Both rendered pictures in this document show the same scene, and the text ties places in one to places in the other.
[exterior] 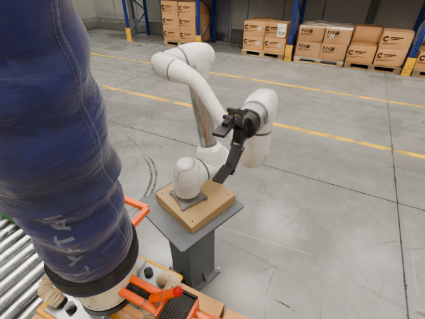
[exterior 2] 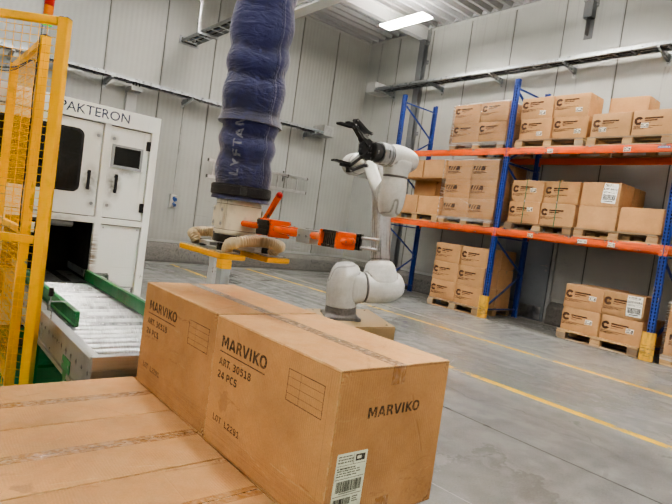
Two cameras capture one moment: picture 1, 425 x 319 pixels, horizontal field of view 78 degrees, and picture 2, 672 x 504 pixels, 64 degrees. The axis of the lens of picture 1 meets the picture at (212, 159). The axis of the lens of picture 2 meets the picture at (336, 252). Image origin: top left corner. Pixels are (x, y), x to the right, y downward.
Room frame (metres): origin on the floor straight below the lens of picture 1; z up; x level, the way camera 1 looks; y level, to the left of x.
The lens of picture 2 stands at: (-1.29, -0.86, 1.27)
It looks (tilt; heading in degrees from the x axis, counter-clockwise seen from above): 3 degrees down; 24
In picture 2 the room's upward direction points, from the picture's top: 8 degrees clockwise
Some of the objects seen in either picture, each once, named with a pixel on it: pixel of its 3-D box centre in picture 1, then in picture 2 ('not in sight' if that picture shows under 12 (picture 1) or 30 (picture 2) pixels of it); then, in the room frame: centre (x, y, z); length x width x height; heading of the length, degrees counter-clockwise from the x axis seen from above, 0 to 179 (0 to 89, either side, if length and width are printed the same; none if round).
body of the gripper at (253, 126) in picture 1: (242, 128); (369, 150); (0.66, -0.09, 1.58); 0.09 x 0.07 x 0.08; 154
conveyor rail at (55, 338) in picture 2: not in sight; (37, 319); (0.84, 1.88, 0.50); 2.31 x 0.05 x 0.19; 63
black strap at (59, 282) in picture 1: (95, 247); (241, 192); (0.42, 0.31, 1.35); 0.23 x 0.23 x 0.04
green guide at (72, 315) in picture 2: not in sight; (37, 291); (1.05, 2.17, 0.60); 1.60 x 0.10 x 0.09; 63
